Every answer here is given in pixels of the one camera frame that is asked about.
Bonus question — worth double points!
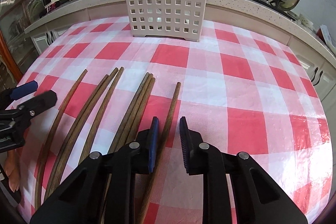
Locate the brown wooden chopstick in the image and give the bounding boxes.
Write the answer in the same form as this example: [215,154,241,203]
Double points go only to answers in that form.
[78,67,124,164]
[34,69,88,210]
[135,82,181,224]
[108,72,149,153]
[126,77,155,143]
[43,74,109,201]
[111,72,153,152]
[47,67,120,196]

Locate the red white checkered tablecloth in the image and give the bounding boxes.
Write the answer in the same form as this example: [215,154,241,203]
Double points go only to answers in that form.
[22,17,333,223]

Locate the white stone countertop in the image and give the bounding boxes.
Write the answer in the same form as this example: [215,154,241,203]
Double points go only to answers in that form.
[25,0,335,66]

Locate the left hand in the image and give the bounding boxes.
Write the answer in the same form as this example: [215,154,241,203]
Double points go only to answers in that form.
[4,150,21,192]

